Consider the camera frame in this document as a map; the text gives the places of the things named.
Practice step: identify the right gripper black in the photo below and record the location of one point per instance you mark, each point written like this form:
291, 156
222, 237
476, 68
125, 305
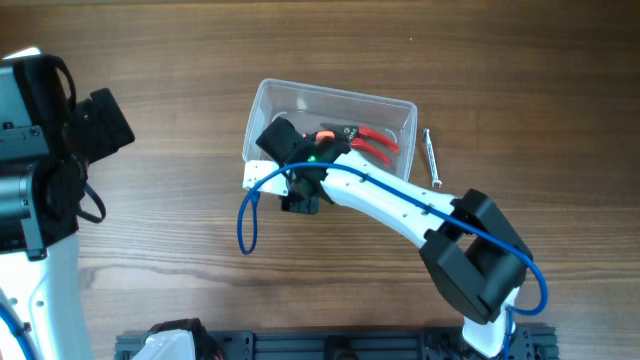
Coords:
337, 148

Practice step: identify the orange black needle-nose pliers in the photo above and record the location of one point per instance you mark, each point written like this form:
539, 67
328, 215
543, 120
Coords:
318, 136

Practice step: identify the clear plastic container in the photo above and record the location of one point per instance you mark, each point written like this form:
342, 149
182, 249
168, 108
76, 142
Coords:
308, 107

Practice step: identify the silver wrench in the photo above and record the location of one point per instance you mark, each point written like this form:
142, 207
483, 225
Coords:
436, 182

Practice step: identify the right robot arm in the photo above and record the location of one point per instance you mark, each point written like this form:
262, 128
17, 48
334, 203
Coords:
474, 256

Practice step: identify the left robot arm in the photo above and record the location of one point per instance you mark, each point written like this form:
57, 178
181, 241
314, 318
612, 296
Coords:
49, 139

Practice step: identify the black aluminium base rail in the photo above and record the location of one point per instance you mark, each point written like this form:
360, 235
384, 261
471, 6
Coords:
528, 342

